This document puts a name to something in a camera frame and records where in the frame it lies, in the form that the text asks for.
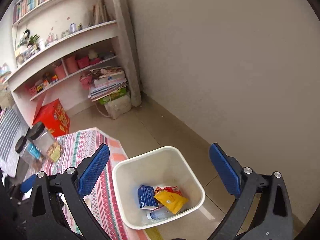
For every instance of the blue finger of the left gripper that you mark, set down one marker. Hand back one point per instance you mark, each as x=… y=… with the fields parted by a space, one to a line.
x=28 y=184

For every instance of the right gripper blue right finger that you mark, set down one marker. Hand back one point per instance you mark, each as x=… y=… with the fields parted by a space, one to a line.
x=273 y=216

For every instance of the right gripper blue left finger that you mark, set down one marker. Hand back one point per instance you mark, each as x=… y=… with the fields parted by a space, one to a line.
x=49 y=221

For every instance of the white plastic trash bin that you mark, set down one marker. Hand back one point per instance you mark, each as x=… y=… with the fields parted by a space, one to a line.
x=162 y=167

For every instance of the clear jar with brown nuts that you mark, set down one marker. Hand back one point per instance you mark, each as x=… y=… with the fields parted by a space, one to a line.
x=29 y=153

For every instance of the clear jar with cashews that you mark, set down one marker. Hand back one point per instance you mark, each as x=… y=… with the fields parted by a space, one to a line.
x=45 y=142

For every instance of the patterned red green tablecloth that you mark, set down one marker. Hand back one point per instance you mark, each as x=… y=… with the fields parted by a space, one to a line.
x=102 y=200

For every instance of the grey sofa with striped cover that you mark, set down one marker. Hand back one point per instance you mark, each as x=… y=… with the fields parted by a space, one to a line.
x=13 y=126

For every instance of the red gift box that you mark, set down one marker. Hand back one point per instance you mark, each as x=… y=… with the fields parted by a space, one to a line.
x=54 y=117

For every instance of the yellow snack packet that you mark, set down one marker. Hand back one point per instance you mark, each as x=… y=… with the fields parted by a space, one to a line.
x=172 y=201

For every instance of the blue medicine box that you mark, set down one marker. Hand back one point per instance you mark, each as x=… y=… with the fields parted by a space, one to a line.
x=146 y=198

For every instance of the red white snack wrapper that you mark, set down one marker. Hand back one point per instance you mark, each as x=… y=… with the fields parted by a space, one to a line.
x=172 y=189

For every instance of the clear plastic bottle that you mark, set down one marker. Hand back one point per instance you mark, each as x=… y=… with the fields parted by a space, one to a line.
x=159 y=214

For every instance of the white bag on floor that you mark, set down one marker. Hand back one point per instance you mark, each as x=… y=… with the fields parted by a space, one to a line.
x=118 y=107

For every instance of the pink storage basket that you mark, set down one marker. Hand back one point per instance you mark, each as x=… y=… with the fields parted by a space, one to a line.
x=86 y=81

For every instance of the stack of books and papers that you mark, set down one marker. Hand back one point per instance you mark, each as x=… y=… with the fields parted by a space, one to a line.
x=105 y=81

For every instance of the white bookshelf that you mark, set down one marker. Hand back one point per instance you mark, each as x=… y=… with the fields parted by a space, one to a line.
x=119 y=32

